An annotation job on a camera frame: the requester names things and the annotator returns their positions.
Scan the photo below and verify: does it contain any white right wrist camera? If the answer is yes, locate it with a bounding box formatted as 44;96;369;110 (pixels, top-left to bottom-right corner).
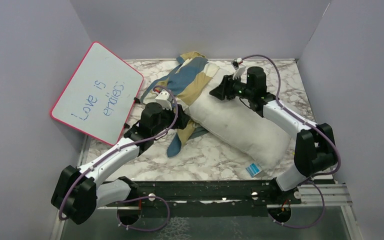
231;57;246;80

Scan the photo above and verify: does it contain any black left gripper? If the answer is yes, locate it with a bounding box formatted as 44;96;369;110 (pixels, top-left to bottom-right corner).
152;103;191;136

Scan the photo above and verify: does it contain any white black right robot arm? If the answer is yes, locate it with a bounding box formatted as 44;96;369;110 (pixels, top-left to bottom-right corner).
209;66;341;204

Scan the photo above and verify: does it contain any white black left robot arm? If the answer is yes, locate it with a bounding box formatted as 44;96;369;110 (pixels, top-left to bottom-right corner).
50;102;190;225

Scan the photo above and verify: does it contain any white pillow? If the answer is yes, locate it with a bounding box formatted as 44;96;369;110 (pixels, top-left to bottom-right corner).
188;68;293;175

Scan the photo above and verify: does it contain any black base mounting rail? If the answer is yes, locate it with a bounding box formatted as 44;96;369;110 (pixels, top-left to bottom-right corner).
110;180;302;218

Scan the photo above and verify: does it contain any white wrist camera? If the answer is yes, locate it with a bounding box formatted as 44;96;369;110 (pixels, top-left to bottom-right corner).
155;90;173;111
231;57;246;80

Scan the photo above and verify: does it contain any blue white pillow tag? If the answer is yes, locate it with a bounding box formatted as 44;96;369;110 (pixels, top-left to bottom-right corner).
245;163;263;178

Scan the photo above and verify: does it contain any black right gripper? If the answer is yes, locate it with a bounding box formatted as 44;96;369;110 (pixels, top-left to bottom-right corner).
209;73;254;101

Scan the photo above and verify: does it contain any pink framed whiteboard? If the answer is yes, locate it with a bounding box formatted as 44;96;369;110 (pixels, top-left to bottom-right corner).
50;41;144;146

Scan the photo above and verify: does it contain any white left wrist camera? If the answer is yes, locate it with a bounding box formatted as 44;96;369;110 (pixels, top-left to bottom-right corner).
155;90;173;111

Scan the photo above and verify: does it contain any blue beige checked pillowcase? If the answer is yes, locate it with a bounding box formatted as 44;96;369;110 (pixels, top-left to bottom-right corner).
140;51;220;158

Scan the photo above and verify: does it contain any black whiteboard clip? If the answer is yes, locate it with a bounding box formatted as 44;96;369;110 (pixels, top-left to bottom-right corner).
134;97;141;104

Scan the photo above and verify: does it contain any aluminium frame rail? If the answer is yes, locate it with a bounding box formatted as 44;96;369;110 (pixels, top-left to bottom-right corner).
51;180;363;240

